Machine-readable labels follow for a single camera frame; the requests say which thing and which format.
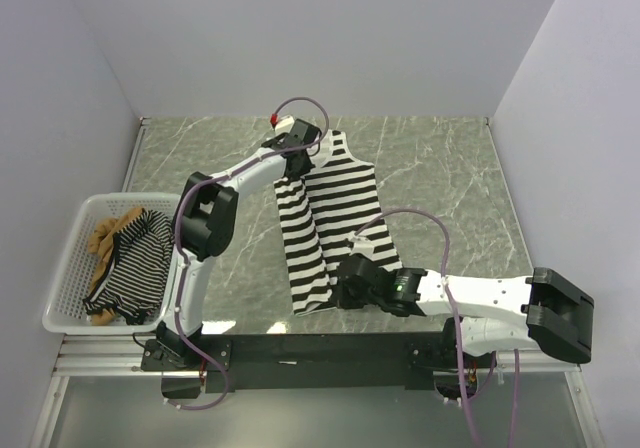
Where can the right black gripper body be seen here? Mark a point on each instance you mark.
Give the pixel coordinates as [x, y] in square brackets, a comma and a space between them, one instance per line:
[349, 299]

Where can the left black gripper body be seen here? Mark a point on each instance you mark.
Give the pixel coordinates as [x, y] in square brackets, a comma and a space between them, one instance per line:
[307, 167]

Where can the wide-striped black white tank top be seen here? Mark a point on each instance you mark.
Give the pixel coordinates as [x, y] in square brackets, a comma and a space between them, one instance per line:
[319, 213]

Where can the thin-striped black white tank top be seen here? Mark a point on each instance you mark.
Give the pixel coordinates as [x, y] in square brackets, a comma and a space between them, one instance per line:
[155, 258]

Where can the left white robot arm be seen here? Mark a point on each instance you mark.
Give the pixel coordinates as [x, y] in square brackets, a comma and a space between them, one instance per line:
[204, 225]

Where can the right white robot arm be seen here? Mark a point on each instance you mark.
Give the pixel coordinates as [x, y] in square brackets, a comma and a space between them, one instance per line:
[543, 311]

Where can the tan tank top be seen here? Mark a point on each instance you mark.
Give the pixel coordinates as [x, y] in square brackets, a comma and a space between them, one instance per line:
[115, 288]

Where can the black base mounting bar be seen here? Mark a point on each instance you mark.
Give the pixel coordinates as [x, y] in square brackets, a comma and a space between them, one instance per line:
[413, 361]

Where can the white plastic basket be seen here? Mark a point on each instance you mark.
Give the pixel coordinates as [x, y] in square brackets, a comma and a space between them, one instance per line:
[65, 312]

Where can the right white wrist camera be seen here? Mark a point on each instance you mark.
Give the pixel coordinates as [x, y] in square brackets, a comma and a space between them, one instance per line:
[360, 245]

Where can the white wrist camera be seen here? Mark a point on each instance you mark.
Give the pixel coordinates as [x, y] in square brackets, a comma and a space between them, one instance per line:
[360, 245]
[282, 124]

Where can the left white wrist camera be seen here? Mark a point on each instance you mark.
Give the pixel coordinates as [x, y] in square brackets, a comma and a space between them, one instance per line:
[282, 124]

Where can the aluminium frame rail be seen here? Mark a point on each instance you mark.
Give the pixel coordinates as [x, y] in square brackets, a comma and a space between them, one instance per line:
[112, 356]

